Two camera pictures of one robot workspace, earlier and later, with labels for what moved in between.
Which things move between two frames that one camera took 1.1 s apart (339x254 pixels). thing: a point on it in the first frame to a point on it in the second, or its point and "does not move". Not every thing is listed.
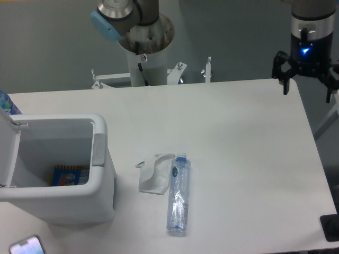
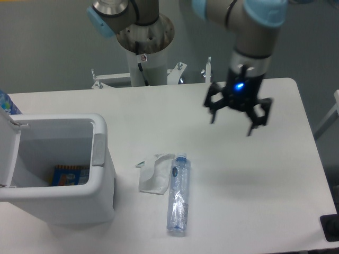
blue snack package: (69, 175) does not move
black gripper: (311, 57) to (240, 92)
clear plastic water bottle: (178, 209) does not move
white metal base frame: (174, 75) does not move
